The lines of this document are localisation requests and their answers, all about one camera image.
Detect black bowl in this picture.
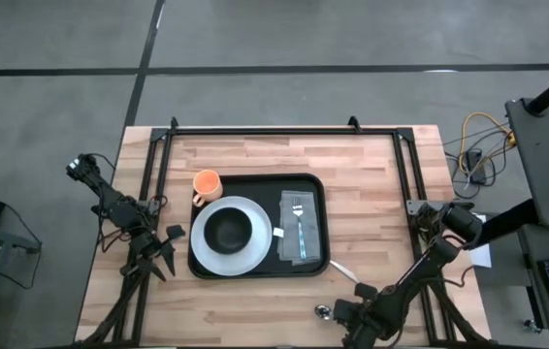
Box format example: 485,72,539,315
203,206,254,256

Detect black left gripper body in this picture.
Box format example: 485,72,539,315
118,225,187,278

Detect grey mounting plate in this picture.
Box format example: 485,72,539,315
404,198,434,216

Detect orange cup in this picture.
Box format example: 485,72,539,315
191,169,224,208

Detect black tray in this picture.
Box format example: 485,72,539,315
187,173,331,281

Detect black power adapter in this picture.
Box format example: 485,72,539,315
465,148,488,184

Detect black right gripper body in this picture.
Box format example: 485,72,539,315
349,282,402,349

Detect knife with patterned handle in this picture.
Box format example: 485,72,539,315
329,260,360,284

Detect black floor cables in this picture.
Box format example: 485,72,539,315
443,123,516,193

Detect fork with patterned handle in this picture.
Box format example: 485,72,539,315
291,196,307,261

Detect spoon with green handle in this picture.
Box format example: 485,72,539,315
314,303,335,322

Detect white paper sheet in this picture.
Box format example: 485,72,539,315
468,215,493,270

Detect yellow cable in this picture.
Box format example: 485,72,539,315
457,111,517,176

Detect grey cloth napkin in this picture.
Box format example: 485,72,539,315
273,189,323,267

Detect white plate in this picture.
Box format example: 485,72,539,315
189,195,275,278

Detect black desk leg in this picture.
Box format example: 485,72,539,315
466,198,540,252

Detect grey side table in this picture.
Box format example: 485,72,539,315
0,212,43,292

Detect black aluminium table frame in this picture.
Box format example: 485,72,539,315
75,115,494,348

